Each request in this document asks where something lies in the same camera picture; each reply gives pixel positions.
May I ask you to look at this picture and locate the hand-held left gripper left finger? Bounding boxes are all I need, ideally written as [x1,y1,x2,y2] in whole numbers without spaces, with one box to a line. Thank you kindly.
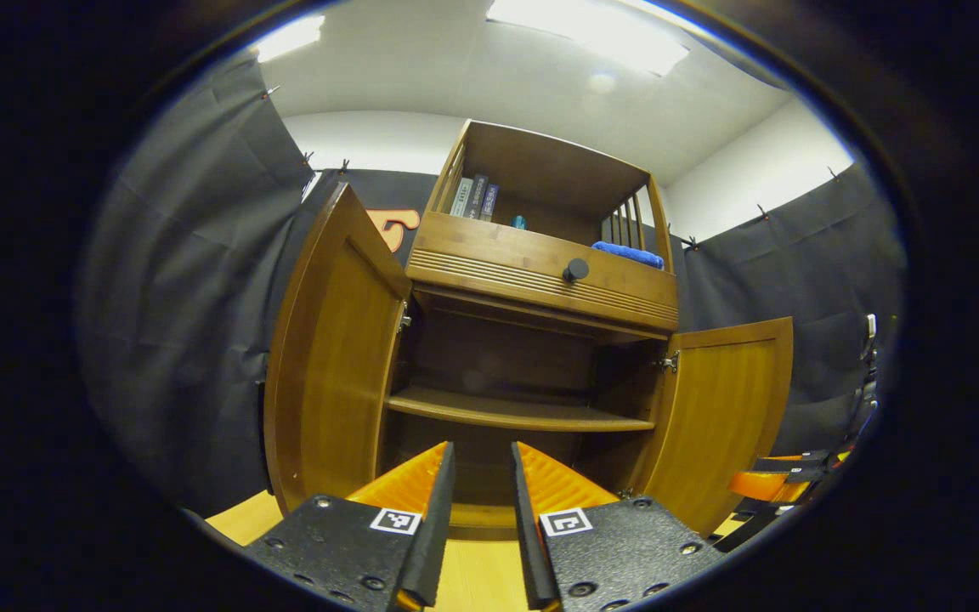
[243,440,456,611]

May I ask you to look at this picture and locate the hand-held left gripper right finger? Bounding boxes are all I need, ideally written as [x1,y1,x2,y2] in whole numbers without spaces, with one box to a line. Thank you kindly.
[511,440,724,611]

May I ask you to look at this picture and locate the wooden shoe cabinet door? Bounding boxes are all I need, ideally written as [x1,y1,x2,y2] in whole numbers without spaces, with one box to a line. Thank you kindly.
[263,182,414,517]
[641,317,795,536]

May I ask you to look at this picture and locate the wooden double-door shoe cabinet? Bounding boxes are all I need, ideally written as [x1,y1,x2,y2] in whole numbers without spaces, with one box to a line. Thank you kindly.
[383,119,682,541]

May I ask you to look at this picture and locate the wooden inner cabinet shelf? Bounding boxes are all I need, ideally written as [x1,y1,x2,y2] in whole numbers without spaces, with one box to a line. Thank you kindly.
[386,387,656,433]

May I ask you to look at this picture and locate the blue folded cloth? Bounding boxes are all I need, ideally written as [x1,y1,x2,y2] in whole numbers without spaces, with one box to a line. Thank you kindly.
[591,241,665,270]

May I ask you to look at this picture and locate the black backdrop cloth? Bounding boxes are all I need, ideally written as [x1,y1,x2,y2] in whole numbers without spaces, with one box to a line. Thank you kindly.
[77,55,907,519]

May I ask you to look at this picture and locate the large ceiling light panel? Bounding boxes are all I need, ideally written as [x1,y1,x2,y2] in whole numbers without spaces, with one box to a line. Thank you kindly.
[487,0,690,77]

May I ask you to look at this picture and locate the small ceiling light panel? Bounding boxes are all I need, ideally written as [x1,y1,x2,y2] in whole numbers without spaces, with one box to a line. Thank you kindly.
[256,15,325,63]

